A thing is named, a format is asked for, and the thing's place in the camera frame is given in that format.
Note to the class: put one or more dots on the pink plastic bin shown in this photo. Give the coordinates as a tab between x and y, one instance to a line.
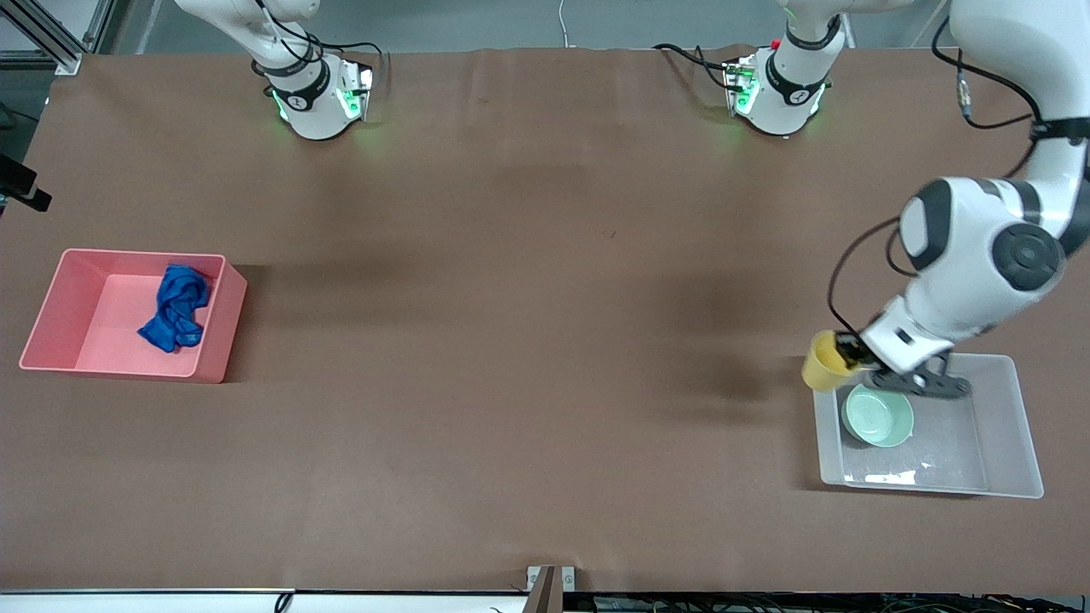
111	340

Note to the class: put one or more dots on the blue cloth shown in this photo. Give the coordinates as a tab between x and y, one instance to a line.
177	311

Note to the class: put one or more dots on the aluminium frame post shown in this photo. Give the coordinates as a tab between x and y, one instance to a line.
51	42

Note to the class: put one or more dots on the yellow plastic cup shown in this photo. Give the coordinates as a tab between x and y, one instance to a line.
822	366

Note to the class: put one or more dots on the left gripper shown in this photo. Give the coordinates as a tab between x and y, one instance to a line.
850	348

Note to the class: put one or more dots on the metal edge bracket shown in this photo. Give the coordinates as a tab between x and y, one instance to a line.
549	587

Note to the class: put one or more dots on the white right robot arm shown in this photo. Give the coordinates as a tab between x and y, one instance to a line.
311	111

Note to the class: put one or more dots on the mint green bowl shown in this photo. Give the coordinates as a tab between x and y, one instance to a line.
877	419

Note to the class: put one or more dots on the brown table cover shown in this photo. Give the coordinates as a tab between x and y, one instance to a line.
528	383

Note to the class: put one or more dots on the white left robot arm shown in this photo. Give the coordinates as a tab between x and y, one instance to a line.
979	247

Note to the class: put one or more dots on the clear plastic box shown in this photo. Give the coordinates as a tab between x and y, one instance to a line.
945	464

